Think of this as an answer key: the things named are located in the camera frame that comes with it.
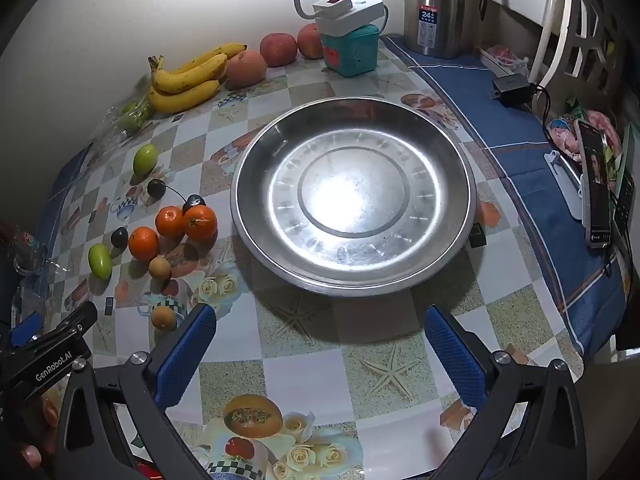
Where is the clear glass cup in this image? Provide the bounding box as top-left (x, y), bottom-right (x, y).
top-left (10, 225), bottom-right (56, 281)

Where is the dark cherry with stem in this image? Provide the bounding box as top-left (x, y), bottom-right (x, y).
top-left (165, 184), bottom-right (206, 214)

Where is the blue cloth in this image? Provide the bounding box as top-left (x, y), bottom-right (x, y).
top-left (380, 34), bottom-right (628, 361)

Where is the black charger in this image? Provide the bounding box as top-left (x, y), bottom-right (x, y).
top-left (492, 74), bottom-right (535, 108)

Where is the white phone stand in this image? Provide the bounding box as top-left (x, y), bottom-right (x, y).
top-left (544, 149), bottom-right (588, 221)

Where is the green packet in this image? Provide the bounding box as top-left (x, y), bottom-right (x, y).
top-left (607, 122), bottom-right (640, 231)

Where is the smartphone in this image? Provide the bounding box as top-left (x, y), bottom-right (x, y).
top-left (574, 119), bottom-right (613, 248)

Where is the red apple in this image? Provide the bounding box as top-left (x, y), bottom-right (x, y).
top-left (259, 32), bottom-right (298, 67)
top-left (224, 50), bottom-right (268, 90)
top-left (297, 23), bottom-right (325, 59)

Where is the black charger cable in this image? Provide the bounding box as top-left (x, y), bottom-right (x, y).
top-left (530, 82), bottom-right (553, 128)

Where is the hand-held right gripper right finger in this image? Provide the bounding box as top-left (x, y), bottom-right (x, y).
top-left (422, 304), bottom-right (588, 480)

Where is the person's left hand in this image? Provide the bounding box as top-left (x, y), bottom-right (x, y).
top-left (20, 441), bottom-right (48, 473)

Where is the checkered printed tablecloth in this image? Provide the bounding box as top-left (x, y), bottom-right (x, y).
top-left (10, 35), bottom-right (586, 480)

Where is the white plastic chair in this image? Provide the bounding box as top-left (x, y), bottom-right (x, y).
top-left (525, 0), bottom-right (621, 96)

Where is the yellow banana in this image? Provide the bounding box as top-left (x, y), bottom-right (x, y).
top-left (148, 79), bottom-right (222, 114)
top-left (150, 52), bottom-right (228, 95)
top-left (170, 42), bottom-right (248, 73)

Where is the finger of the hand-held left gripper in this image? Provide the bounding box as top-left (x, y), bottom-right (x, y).
top-left (9, 312), bottom-right (43, 349)
top-left (46, 301), bottom-right (99, 344)

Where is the small orange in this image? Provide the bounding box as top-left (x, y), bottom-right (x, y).
top-left (128, 226), bottom-right (160, 261)
top-left (155, 206), bottom-right (187, 238)
top-left (184, 205), bottom-right (219, 241)

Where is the pink snack packet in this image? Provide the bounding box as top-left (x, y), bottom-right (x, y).
top-left (547, 115), bottom-right (583, 153)

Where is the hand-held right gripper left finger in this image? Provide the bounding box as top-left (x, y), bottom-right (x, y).
top-left (52, 302), bottom-right (218, 480)

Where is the steel thermos jug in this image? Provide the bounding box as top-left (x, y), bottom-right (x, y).
top-left (404, 0), bottom-right (493, 59)

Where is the teal plastic box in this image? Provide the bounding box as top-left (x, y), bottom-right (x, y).
top-left (320, 24), bottom-right (382, 78)

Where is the round steel plate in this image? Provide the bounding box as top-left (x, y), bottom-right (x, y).
top-left (230, 96), bottom-right (478, 297)

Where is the white power adapter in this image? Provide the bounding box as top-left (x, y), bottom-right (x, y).
top-left (312, 0), bottom-right (385, 36)

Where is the clear plastic bag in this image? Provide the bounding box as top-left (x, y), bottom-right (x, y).
top-left (95, 87), bottom-right (156, 147)

